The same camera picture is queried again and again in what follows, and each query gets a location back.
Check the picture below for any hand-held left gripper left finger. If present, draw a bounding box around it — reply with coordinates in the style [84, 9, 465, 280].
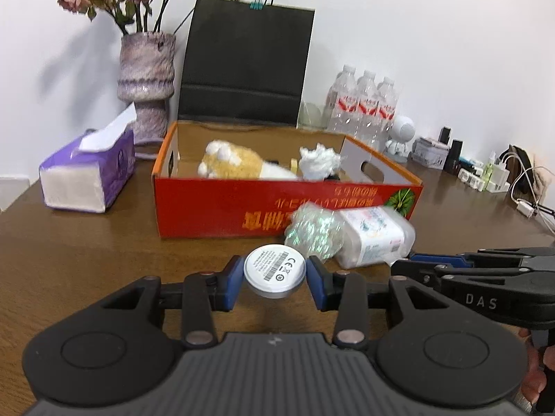
[102, 255, 244, 349]

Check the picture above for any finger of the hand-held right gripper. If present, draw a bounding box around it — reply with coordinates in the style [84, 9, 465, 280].
[410, 249, 480, 269]
[390, 259, 447, 291]

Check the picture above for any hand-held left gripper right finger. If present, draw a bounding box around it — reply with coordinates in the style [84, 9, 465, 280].
[306, 257, 456, 351]

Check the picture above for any white round disc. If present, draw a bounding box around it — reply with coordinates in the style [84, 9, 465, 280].
[244, 245, 307, 299]

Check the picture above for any iridescent wrap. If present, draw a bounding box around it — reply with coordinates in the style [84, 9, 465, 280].
[284, 203, 345, 263]

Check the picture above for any white wet wipes packet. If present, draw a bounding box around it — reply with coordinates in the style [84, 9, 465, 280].
[334, 207, 416, 269]

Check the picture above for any orange cardboard box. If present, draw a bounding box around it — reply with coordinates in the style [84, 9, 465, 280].
[152, 120, 425, 240]

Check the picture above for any person's right hand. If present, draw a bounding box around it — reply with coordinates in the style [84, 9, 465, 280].
[518, 328, 548, 405]

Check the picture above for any white power strip with chargers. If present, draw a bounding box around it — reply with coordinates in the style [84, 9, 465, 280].
[458, 167, 487, 190]

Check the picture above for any white charger plug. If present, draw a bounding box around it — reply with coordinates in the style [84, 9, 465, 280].
[494, 162, 512, 192]

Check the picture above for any yellow and white plush toy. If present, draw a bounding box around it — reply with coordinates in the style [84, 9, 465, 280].
[198, 140, 302, 181]

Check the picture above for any beige pouch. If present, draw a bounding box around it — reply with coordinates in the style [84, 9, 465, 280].
[527, 156, 551, 203]

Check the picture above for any white robot figure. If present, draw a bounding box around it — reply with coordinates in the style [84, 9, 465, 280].
[385, 115, 418, 159]

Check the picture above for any black round stand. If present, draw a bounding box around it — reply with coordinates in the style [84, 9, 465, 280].
[498, 144, 535, 192]

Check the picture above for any red label water bottle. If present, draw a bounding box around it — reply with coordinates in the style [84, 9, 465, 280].
[375, 77, 399, 150]
[353, 69, 381, 144]
[325, 65, 360, 135]

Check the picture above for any grey glass cup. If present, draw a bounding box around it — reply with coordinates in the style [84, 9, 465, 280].
[299, 101, 326, 131]

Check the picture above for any purple tissue box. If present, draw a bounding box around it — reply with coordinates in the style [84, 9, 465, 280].
[39, 103, 136, 214]

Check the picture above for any black paper bag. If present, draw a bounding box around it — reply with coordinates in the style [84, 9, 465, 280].
[178, 0, 316, 130]

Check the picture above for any purple mottled vase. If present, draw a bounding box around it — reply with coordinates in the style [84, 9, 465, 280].
[118, 31, 177, 146]

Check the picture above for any black cable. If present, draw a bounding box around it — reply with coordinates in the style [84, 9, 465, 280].
[534, 206, 555, 237]

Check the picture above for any white charging cable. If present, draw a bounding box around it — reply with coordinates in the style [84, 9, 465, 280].
[509, 149, 548, 209]

